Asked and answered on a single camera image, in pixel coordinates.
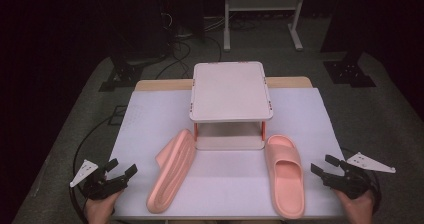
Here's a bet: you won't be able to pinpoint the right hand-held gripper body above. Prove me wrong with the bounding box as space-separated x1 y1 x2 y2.
321 151 397 200

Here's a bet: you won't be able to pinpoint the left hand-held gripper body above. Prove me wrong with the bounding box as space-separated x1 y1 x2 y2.
69 159 130 201

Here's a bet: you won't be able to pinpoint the pink slipper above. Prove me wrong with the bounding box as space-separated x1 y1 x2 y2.
264 134 306 220
146 128 197 214

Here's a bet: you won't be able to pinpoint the white rack with orange legs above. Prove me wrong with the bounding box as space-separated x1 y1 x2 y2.
189 61 274 151

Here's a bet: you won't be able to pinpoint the person's left hand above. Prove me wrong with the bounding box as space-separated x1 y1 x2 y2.
83 190 124 224

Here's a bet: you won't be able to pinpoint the person's right hand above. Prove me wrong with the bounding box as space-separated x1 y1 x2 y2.
334 189 375 224

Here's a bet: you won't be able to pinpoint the black stand base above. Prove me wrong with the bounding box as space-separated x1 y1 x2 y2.
98 53 145 92
323 52 377 88

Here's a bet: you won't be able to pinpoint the white metal stand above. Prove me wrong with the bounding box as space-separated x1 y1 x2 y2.
223 0 308 52

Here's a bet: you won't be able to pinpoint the black floor cables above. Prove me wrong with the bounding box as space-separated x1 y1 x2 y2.
154 10 223 80

